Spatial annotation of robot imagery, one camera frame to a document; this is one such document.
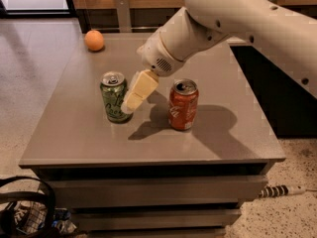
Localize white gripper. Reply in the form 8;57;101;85
121;31;184;114

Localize green soda can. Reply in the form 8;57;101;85
100;71;132;123

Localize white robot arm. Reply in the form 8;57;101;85
122;0;317;114

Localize red soda can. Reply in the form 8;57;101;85
168;78;199;131

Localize orange fruit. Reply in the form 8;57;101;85
84;30;104;52

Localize grey drawer cabinet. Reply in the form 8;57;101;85
20;34;284;238

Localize striped power strip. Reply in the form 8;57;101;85
258;184;308;198

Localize metal rail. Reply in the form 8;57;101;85
91;26;159;33

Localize left metal bracket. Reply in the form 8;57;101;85
115;0;132;27

